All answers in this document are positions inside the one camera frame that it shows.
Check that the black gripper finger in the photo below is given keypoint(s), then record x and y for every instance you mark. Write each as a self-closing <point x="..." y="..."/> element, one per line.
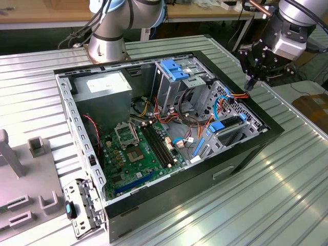
<point x="288" y="69"/>
<point x="244" y="61"/>

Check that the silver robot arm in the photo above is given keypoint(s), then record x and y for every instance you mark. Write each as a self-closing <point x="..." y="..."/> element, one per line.
<point x="107" y="41"/>

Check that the metal disk bay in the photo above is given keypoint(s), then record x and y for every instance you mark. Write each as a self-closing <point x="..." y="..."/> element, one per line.
<point x="230" y="143"/>

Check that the brown cardboard box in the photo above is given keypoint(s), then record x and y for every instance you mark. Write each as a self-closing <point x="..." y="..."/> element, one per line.
<point x="312" y="107"/>

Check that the copper coloured tube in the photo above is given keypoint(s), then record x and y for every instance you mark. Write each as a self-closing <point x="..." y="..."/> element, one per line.
<point x="258" y="7"/>

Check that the empty blue plastic carrier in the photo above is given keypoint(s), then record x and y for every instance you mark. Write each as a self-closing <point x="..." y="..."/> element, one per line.
<point x="176" y="70"/>

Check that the grey metal drive cage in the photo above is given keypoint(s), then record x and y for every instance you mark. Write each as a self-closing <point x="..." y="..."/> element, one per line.
<point x="166" y="89"/>

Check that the blue plastic strip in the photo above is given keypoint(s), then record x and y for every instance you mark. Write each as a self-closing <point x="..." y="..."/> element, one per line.
<point x="197" y="147"/>

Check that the black metal PC case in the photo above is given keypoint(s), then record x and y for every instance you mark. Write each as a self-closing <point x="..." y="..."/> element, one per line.
<point x="230" y="164"/>

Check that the black RAM slot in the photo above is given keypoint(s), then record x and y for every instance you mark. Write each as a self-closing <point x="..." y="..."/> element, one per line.
<point x="153" y="146"/>
<point x="162" y="143"/>

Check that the CPU socket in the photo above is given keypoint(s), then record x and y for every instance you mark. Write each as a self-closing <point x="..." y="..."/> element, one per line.
<point x="135" y="155"/>

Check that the green motherboard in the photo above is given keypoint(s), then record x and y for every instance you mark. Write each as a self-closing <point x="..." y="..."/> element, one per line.
<point x="143" y="169"/>

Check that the grey power supply unit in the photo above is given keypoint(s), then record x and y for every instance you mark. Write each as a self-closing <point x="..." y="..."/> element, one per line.
<point x="102" y="102"/>

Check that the blue expansion slot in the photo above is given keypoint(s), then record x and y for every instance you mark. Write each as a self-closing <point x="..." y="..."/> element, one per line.
<point x="135" y="182"/>

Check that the wooden desk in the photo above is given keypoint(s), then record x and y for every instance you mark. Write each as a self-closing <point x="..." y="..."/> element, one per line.
<point x="51" y="15"/>

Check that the black blue card latch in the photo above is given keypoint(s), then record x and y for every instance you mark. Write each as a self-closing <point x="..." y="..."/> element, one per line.
<point x="71" y="210"/>

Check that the grey parts rack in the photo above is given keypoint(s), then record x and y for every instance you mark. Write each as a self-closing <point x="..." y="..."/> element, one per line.
<point x="20" y="184"/>

